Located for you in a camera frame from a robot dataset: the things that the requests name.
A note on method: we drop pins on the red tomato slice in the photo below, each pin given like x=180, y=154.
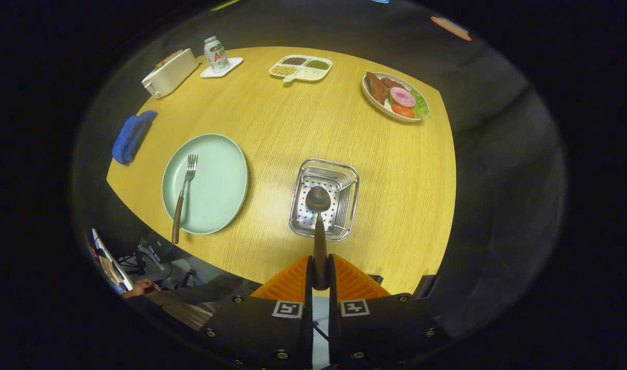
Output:
x=403, y=111

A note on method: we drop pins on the white round food plate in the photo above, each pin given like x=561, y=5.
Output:
x=375, y=100

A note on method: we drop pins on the black backdrop cloth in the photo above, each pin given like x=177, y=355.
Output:
x=498, y=180

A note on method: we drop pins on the white drink bottle green label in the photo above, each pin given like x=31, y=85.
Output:
x=216, y=54

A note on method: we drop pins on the mint green plate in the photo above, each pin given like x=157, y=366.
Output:
x=215, y=185

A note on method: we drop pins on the white toaster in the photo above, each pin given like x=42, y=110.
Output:
x=169, y=77

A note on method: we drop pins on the dark red beans portion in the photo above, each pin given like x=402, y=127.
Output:
x=295, y=60

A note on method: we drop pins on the white divided dish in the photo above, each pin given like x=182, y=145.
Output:
x=305, y=75

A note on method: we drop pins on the white flat panel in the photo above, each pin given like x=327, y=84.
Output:
x=113, y=270

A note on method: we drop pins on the black bracket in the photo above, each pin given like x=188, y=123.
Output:
x=426, y=287
x=376, y=279

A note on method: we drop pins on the metal drain basket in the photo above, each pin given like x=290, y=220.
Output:
x=303, y=205

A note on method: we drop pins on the white square coaster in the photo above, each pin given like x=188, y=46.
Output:
x=235, y=64

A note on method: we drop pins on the blue cloth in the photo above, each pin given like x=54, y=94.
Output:
x=131, y=136

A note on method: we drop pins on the green lettuce leaf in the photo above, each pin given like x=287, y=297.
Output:
x=422, y=105

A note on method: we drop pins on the pink ham slice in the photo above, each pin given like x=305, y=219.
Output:
x=403, y=97

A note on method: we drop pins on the brown meat slice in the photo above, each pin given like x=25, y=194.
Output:
x=393, y=82
x=377, y=87

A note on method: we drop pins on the brown toast slice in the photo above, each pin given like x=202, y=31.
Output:
x=169, y=57

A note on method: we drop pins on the green beans portion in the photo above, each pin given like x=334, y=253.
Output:
x=318, y=65

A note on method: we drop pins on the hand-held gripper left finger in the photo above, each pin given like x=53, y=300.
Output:
x=308, y=334

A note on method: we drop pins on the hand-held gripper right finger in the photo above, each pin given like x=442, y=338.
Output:
x=334, y=334

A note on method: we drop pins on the yellow beans portion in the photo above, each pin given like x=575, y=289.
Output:
x=283, y=70

